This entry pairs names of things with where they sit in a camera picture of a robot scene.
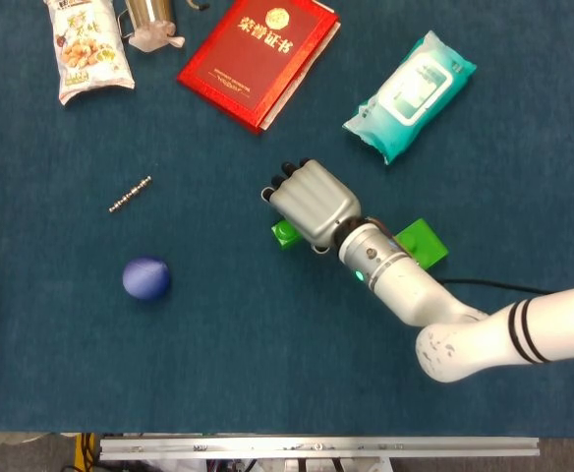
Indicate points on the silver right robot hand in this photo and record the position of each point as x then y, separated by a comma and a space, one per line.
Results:
316, 201

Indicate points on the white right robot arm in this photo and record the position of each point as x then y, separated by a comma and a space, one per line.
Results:
415, 295

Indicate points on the white snack bag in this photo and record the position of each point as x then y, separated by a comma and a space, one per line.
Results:
88, 49

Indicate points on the aluminium profile rail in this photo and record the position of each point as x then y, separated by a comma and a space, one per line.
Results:
316, 447

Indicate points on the green toy brick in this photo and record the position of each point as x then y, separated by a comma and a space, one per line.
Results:
427, 243
283, 237

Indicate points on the stainless steel cup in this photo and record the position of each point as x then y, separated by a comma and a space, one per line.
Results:
147, 10

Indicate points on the red certificate book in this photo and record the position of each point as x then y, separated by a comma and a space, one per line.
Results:
252, 59

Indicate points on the teal wet wipes pack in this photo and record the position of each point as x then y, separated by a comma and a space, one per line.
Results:
410, 98

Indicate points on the blue felt table cloth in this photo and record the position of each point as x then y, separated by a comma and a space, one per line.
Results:
218, 354

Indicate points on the blue purple ball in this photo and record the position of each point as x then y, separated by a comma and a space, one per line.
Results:
147, 278

